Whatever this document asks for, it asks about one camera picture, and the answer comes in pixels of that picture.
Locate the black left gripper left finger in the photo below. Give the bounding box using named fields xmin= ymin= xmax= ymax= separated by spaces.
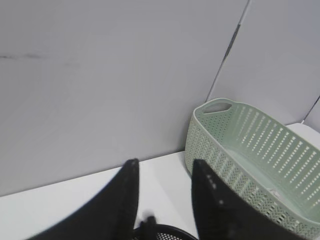
xmin=32 ymin=158 xmax=140 ymax=240

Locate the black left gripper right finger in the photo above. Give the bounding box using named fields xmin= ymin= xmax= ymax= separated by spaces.
xmin=191 ymin=159 xmax=300 ymax=240

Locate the black marker pen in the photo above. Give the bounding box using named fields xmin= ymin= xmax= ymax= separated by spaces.
xmin=139 ymin=210 xmax=157 ymax=228

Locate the black mesh pen holder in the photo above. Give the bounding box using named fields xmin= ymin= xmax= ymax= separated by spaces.
xmin=131 ymin=224 xmax=197 ymax=240

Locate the pale green woven basket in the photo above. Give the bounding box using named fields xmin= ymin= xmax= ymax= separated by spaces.
xmin=184 ymin=98 xmax=320 ymax=240

